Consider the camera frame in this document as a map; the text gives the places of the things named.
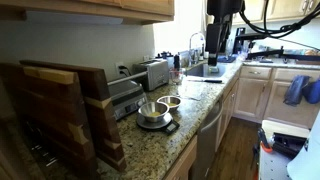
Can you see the narrow light wood cabinet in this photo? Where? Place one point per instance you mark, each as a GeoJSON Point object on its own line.
{"type": "Point", "coordinates": [228, 106]}

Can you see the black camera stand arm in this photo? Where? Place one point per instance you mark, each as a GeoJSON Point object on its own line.
{"type": "Point", "coordinates": [239, 41]}

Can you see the deep steel mixing bowl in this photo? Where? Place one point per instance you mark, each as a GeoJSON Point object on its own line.
{"type": "Point", "coordinates": [148, 108]}

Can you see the dark wooden cutting board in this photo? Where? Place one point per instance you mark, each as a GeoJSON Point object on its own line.
{"type": "Point", "coordinates": [103, 130]}

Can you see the stainless steel dishwasher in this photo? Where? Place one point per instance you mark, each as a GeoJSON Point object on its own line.
{"type": "Point", "coordinates": [206, 140]}

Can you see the chrome kitchen faucet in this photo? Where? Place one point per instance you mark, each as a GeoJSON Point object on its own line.
{"type": "Point", "coordinates": [190, 43]}

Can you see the black tool case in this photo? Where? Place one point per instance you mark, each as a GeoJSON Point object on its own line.
{"type": "Point", "coordinates": [286, 143]}

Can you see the stainless steel panini grill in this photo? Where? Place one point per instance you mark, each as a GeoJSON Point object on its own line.
{"type": "Point", "coordinates": [128, 100]}

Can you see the wooden upper cabinet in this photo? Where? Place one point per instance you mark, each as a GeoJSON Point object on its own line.
{"type": "Point", "coordinates": [146, 6]}

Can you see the light wood wall cabinets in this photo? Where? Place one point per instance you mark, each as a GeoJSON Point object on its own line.
{"type": "Point", "coordinates": [256, 10]}

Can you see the shallow steel bowl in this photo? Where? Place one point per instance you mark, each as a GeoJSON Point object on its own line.
{"type": "Point", "coordinates": [174, 100]}

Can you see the white wall outlet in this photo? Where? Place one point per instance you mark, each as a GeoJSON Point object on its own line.
{"type": "Point", "coordinates": [117, 65]}

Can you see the metal spoon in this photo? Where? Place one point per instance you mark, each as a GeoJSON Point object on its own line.
{"type": "Point", "coordinates": [193, 98]}

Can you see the white perforated robot table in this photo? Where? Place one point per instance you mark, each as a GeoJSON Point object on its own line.
{"type": "Point", "coordinates": [273, 166]}

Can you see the black kitchen scale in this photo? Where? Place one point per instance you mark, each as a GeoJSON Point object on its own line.
{"type": "Point", "coordinates": [171, 126]}

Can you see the green dish sponge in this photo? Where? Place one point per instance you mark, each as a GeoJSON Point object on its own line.
{"type": "Point", "coordinates": [214, 69]}

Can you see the wooden drawer cabinet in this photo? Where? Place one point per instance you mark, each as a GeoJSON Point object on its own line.
{"type": "Point", "coordinates": [183, 163]}

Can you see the clear glass cup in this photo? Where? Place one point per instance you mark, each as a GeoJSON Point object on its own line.
{"type": "Point", "coordinates": [176, 77]}

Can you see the dark blue hanging towel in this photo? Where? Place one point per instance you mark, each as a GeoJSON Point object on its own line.
{"type": "Point", "coordinates": [313, 91]}

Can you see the dark countertop appliance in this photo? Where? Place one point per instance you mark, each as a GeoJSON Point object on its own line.
{"type": "Point", "coordinates": [163, 56]}

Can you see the steel kitchen sink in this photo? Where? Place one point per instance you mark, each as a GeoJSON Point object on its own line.
{"type": "Point", "coordinates": [200, 70]}

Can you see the light wood base cabinets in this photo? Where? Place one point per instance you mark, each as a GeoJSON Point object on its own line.
{"type": "Point", "coordinates": [253, 96]}

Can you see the blue dish cloth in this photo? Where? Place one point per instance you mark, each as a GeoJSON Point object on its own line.
{"type": "Point", "coordinates": [228, 59]}

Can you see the stainless steel toaster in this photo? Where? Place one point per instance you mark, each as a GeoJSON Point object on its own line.
{"type": "Point", "coordinates": [155, 76]}

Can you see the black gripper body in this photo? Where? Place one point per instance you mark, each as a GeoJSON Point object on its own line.
{"type": "Point", "coordinates": [218, 36]}

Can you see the black pepper grinder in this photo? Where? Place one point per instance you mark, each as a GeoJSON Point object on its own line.
{"type": "Point", "coordinates": [176, 61]}

